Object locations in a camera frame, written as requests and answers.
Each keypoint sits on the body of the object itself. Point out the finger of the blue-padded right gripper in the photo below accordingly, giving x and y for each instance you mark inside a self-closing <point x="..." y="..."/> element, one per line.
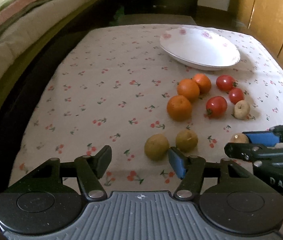
<point x="268" y="138"/>

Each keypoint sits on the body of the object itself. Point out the white floral plate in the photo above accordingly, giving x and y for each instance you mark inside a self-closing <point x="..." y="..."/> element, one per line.
<point x="198" y="48"/>

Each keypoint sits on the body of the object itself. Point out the cherry print tablecloth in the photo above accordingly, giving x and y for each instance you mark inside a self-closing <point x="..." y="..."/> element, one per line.
<point x="113" y="89"/>

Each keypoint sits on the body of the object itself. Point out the small red tomato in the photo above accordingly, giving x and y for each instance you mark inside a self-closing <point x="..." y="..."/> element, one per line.
<point x="236" y="95"/>

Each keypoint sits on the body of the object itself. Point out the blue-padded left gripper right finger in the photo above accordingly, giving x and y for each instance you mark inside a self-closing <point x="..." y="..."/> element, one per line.
<point x="190" y="171"/>

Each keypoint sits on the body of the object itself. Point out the orange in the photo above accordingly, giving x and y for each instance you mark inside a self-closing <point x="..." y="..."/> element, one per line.
<point x="179" y="108"/>
<point x="189" y="89"/>
<point x="203" y="83"/>

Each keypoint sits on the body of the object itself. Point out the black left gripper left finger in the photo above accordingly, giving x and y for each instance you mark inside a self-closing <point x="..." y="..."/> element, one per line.
<point x="89" y="170"/>

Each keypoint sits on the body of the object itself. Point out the brown stool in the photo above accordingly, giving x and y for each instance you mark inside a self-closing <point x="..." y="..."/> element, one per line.
<point x="153" y="19"/>

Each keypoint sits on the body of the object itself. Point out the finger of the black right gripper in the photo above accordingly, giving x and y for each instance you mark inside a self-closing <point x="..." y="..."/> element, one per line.
<point x="251" y="152"/>

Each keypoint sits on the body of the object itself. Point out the small beige fruit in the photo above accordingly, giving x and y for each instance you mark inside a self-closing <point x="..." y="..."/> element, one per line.
<point x="239" y="138"/>

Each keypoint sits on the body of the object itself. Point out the brown round fruit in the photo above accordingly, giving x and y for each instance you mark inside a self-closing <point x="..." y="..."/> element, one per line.
<point x="186" y="140"/>
<point x="156" y="147"/>

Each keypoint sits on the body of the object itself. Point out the pale round fruit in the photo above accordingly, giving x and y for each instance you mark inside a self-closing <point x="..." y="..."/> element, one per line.
<point x="241" y="110"/>

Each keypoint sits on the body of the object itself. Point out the bed with beige mattress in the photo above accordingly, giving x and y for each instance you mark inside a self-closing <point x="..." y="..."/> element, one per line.
<point x="25" y="38"/>

